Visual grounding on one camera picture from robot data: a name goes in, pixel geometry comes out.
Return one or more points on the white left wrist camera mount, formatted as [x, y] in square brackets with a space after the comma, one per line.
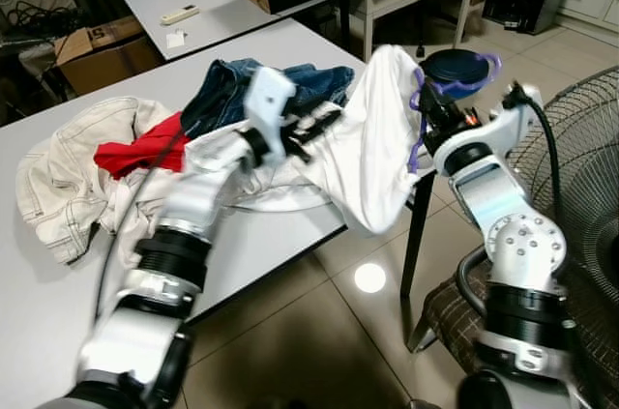
[269, 95]

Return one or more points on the white remote control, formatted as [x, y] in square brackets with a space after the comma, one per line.
[180, 14]

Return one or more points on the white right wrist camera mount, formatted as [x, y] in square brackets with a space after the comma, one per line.
[508, 129]

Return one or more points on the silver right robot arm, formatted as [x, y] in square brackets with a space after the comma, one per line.
[503, 206]

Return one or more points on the white table black legs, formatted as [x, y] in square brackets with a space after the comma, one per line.
[271, 245]

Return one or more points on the white t-shirt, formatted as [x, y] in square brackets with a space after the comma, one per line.
[377, 148]

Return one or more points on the purple plastic hanger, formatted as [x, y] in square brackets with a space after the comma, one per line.
[416, 148]

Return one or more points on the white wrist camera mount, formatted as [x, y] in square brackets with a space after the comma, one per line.
[508, 129]
[269, 95]

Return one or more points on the cardboard box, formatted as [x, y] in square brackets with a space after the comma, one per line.
[106, 61]

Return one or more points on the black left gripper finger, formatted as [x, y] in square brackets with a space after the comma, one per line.
[312, 143]
[324, 114]

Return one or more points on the small white table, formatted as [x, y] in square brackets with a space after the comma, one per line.
[232, 22]

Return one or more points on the blue jeans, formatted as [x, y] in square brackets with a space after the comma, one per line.
[227, 90]

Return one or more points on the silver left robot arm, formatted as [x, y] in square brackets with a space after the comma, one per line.
[193, 206]

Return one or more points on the crumpled red shirt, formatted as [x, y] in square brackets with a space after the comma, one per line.
[140, 153]

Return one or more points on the brown plaid chair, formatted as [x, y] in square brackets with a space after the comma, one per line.
[450, 332]

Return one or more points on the black standing fan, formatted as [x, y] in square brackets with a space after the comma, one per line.
[590, 167]

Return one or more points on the grey bin blue lid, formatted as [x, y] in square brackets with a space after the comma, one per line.
[455, 66]

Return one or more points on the small white paper card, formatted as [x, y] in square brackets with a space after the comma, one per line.
[176, 40]

